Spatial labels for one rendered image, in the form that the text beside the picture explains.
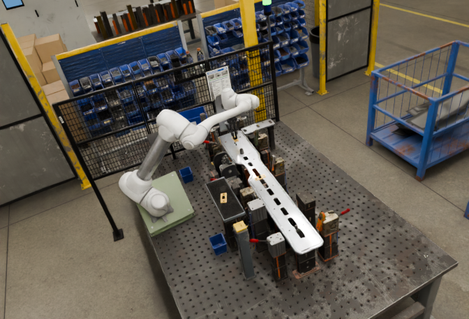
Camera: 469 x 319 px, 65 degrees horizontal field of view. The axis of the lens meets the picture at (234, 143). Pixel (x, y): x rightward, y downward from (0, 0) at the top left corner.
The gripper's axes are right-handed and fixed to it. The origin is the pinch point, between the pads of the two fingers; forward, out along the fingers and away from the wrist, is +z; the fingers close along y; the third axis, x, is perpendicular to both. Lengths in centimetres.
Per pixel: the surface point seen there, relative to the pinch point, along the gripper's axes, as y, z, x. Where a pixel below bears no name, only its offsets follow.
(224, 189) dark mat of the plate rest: -31, -6, -63
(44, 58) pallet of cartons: -176, 32, 422
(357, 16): 259, 14, 192
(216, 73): 8, -30, 54
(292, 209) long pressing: 5, 9, -86
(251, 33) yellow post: 47, -55, 58
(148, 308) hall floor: -109, 110, -39
